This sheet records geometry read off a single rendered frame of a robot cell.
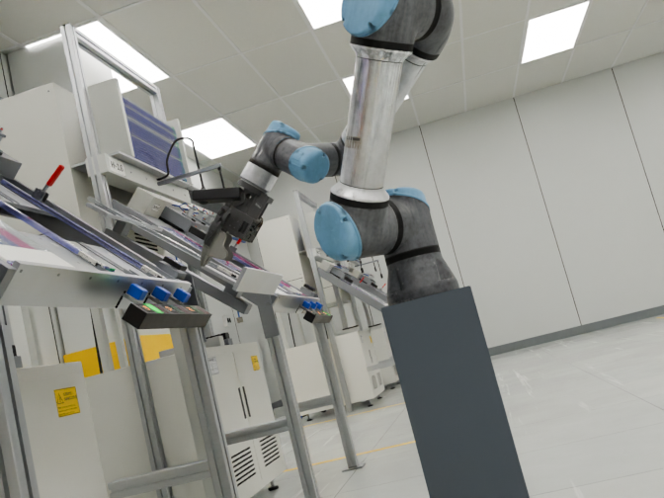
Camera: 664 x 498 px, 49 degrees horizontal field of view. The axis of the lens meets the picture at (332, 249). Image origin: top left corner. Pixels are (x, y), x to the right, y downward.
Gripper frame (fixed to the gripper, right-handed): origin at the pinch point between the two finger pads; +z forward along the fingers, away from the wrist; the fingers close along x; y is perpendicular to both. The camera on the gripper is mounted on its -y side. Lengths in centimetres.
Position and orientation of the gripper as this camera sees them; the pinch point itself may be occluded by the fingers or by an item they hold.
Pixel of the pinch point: (202, 259)
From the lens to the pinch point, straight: 165.7
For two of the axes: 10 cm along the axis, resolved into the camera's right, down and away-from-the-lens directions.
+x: 1.9, 1.0, 9.8
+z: -4.9, 8.7, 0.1
